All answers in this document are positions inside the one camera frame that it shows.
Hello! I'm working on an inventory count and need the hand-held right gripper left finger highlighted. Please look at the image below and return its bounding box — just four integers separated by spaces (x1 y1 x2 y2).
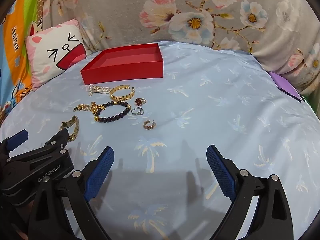
27 146 115 240

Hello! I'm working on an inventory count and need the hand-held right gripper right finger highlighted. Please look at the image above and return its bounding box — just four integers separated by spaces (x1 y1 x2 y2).
206 145 294 240

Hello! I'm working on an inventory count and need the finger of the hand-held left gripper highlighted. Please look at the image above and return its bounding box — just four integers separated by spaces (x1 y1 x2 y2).
37 129 70 153
5 129 29 153

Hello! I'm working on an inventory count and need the gold wristwatch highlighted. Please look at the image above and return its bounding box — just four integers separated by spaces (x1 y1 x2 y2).
60 116 80 143

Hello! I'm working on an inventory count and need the black bead bracelet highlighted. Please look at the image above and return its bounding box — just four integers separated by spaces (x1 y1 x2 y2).
94 100 132 124

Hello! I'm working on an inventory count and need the pearl bracelet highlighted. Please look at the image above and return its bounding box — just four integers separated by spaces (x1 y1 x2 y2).
88 84 111 97

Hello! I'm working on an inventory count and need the gold cuff bracelet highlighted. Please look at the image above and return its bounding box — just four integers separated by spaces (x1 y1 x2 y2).
109 85 135 102

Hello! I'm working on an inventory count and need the red cardboard box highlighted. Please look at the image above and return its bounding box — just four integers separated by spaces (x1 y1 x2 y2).
80 43 164 85

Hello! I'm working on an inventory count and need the gold flower brooch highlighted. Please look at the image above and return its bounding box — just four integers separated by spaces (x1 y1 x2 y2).
90 101 105 117

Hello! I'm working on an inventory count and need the light blue palm-print bedsheet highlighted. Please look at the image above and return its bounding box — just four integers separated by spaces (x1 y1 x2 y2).
0 41 320 240

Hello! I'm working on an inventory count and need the cat face pillow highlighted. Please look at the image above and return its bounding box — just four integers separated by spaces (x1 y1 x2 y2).
25 19 87 90

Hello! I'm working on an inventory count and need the colourful cartoon printed cloth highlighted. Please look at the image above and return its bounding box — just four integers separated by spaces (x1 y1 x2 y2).
0 0 48 125

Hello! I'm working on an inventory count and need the purple flat box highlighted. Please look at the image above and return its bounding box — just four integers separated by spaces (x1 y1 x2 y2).
269 71 303 103

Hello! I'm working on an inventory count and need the green cloth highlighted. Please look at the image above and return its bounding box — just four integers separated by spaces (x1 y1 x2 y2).
302 92 319 117

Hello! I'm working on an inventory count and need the grey floral blanket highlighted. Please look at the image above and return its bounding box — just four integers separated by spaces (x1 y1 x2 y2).
37 0 320 95

